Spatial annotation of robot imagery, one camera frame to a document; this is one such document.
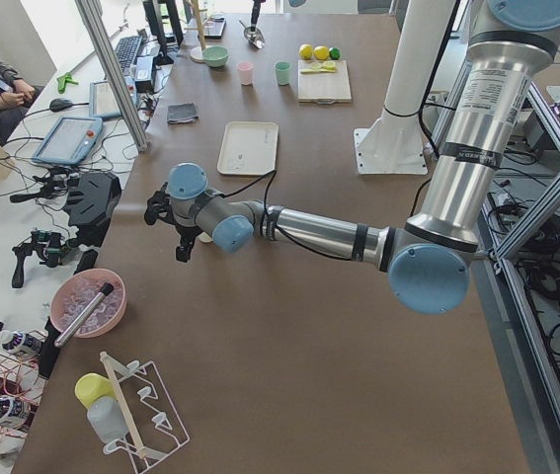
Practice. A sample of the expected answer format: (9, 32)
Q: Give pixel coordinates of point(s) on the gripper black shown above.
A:
(184, 236)

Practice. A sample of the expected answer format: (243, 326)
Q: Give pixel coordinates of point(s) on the pink cup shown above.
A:
(245, 71)

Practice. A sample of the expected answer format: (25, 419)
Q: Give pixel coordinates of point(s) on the green cup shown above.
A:
(282, 70)

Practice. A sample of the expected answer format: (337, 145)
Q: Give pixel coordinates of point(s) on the cream white cup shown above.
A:
(205, 238)

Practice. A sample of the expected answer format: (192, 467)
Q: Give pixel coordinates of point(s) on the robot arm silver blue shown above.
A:
(427, 260)

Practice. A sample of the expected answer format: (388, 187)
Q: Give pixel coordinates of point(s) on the beige tray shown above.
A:
(248, 148)

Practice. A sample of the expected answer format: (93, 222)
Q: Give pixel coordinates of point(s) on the metal muddler in bowl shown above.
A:
(84, 315)

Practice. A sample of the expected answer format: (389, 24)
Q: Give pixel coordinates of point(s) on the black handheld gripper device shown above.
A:
(50, 247)

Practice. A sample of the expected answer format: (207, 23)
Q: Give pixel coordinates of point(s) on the grey folded cloth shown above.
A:
(182, 113)

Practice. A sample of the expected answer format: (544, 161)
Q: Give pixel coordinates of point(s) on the teach pendant tablet near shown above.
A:
(69, 141)

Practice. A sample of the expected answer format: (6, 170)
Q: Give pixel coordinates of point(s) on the teach pendant tablet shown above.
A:
(69, 141)
(102, 101)

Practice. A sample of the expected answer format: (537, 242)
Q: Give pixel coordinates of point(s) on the yellow cup on rack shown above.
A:
(91, 387)

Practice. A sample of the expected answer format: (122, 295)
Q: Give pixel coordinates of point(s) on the teach pendant tablet far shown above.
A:
(102, 101)

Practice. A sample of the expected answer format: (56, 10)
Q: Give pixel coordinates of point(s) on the clear cup on rack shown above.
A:
(106, 419)

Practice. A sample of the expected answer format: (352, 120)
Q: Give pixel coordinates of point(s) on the mint green bowl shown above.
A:
(215, 56)

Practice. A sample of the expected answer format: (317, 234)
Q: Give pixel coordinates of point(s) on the wooden cup tree stand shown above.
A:
(197, 52)

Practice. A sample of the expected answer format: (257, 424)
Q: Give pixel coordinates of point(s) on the black keyboard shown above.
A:
(126, 52)

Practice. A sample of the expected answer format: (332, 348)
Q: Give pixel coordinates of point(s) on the wooden cutting board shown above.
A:
(324, 88)

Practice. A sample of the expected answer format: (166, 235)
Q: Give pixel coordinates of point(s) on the metal scoop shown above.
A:
(253, 35)

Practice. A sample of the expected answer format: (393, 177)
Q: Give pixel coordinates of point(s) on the yellow plastic knife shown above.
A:
(317, 71)

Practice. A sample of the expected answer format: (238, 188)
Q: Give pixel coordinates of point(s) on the lemon half slice left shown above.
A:
(329, 65)

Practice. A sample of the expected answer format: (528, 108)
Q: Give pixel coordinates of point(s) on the yellow lemon right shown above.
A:
(305, 51)

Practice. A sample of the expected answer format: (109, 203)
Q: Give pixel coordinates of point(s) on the yellow lemon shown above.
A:
(305, 51)
(321, 52)

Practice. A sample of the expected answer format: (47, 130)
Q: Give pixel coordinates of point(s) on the yellow lemon left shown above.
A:
(321, 52)

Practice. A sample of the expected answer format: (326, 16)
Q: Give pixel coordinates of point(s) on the green lime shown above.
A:
(334, 53)

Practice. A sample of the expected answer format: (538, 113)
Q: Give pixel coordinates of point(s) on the white wire cup rack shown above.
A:
(155, 428)

